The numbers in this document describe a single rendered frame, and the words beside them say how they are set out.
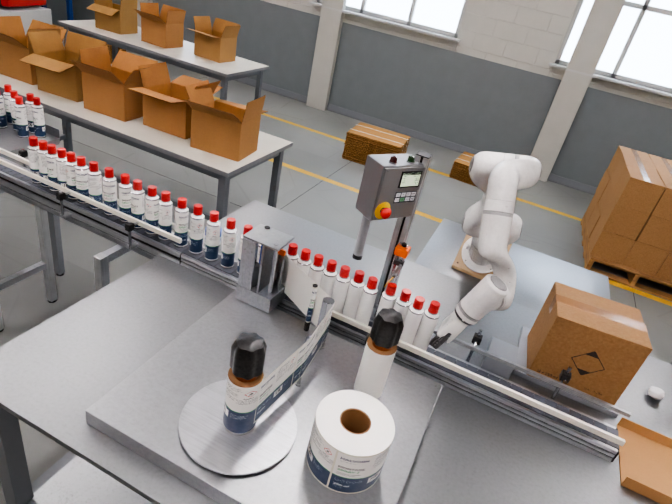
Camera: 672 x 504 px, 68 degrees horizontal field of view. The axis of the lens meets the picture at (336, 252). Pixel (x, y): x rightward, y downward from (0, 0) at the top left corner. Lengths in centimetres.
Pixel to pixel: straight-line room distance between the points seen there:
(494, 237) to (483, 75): 544
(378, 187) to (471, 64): 545
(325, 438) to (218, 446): 29
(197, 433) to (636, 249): 423
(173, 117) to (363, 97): 430
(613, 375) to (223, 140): 239
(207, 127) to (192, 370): 197
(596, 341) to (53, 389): 165
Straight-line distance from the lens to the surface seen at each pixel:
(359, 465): 127
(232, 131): 316
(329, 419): 129
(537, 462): 171
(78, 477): 218
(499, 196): 158
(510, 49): 686
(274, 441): 140
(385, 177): 154
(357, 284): 172
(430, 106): 710
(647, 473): 191
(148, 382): 154
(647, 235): 495
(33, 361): 172
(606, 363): 192
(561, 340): 186
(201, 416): 143
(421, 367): 176
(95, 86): 377
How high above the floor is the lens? 199
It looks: 30 degrees down
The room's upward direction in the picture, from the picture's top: 13 degrees clockwise
